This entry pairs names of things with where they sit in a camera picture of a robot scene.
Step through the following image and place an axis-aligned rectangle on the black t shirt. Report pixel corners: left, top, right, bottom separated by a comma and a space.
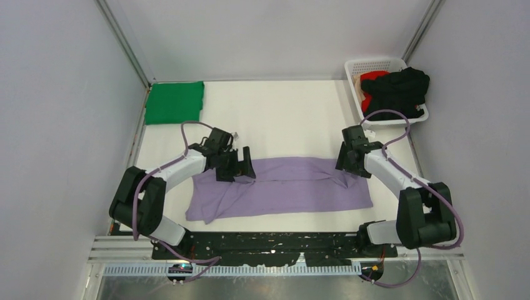
361, 67, 430, 119

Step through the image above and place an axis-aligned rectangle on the beige t shirt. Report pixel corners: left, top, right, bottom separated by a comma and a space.
352, 73, 366, 104

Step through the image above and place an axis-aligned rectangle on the folded green t shirt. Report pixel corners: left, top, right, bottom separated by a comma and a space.
144, 81, 205, 125

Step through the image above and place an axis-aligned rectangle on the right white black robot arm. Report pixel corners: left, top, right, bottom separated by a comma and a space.
336, 125, 458, 257

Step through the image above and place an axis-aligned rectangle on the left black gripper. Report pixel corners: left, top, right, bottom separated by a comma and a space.
217, 147, 255, 183

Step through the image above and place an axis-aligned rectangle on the red t shirt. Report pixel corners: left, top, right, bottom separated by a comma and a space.
357, 70, 389, 113

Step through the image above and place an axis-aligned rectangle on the white plastic laundry basket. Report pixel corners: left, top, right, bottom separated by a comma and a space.
344, 57, 407, 129

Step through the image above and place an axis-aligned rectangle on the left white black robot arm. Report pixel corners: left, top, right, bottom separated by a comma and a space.
109, 127, 256, 259

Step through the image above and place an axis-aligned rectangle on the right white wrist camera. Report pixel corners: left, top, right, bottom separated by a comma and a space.
364, 130, 376, 139

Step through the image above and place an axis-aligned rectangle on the aluminium frame rail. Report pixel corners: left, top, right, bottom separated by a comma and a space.
89, 236, 464, 279

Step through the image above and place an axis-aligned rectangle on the purple t shirt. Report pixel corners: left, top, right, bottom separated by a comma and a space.
186, 157, 373, 224

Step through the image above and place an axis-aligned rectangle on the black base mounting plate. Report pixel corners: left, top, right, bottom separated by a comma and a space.
172, 232, 398, 267

